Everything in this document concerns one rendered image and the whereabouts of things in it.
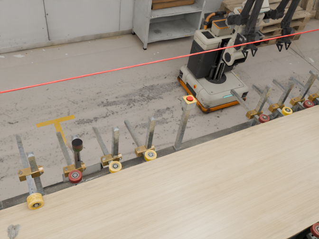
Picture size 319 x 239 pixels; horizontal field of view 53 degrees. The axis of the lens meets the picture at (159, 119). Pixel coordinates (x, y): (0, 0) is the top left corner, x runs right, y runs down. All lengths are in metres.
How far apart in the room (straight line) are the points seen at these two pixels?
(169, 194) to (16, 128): 2.07
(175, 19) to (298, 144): 3.23
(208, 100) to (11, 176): 2.14
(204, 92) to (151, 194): 1.94
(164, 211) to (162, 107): 2.02
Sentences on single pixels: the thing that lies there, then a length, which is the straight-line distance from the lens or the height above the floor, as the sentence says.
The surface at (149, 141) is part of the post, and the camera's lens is 2.17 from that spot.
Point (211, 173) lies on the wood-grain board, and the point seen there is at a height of 0.90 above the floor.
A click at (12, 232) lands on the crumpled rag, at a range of 1.90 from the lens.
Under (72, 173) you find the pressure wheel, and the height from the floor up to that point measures 0.90.
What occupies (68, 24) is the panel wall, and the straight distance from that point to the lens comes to 4.56.
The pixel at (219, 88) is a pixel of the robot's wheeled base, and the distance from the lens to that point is 3.76.
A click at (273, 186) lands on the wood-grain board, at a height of 0.90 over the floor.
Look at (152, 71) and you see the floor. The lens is 4.25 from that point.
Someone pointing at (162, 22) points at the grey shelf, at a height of 0.14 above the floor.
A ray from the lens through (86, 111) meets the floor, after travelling 3.65.
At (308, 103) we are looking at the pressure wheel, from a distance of 2.98.
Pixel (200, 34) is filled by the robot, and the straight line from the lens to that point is 3.59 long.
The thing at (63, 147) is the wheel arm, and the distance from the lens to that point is 2.22.
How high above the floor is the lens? 2.59
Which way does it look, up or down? 46 degrees down
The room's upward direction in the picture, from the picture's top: 10 degrees clockwise
